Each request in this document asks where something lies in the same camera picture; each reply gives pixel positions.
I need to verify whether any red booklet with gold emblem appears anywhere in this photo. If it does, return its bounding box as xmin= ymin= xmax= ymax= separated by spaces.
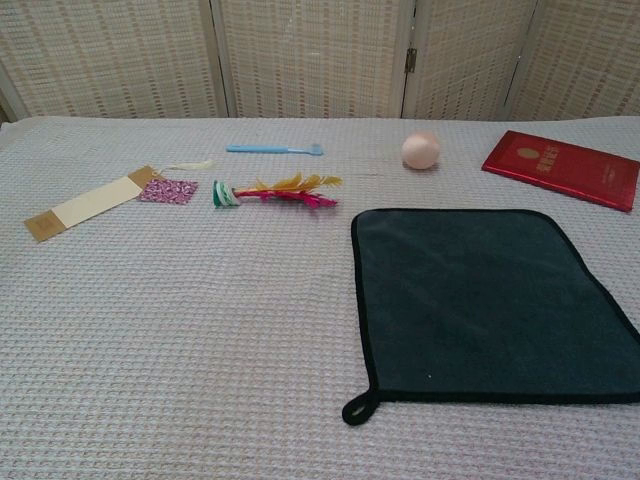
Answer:
xmin=481 ymin=130 xmax=640 ymax=214

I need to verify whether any grey waffle-weave tablecloth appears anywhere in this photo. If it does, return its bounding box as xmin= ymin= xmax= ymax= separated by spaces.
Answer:
xmin=0 ymin=115 xmax=640 ymax=480

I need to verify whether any woven folding screen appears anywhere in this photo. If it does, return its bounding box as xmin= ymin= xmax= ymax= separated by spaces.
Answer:
xmin=0 ymin=0 xmax=640 ymax=123

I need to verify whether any feather shuttlecock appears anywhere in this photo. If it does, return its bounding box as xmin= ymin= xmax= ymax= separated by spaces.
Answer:
xmin=212 ymin=171 xmax=344 ymax=211

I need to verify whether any pink ball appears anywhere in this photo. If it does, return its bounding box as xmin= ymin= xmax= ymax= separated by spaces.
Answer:
xmin=401 ymin=132 xmax=442 ymax=171

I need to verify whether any cream and brown paper bookmark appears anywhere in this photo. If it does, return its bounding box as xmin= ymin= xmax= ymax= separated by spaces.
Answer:
xmin=23 ymin=159 xmax=215 ymax=244

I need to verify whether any purple patterned square paper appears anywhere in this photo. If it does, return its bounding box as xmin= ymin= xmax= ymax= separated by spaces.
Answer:
xmin=137 ymin=178 xmax=199 ymax=205

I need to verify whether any light blue toothbrush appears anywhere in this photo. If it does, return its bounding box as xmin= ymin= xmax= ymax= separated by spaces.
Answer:
xmin=225 ymin=142 xmax=323 ymax=156

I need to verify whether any dark teal cloth yellow underside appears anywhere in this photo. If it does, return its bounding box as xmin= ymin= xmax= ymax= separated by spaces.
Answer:
xmin=341 ymin=207 xmax=640 ymax=427

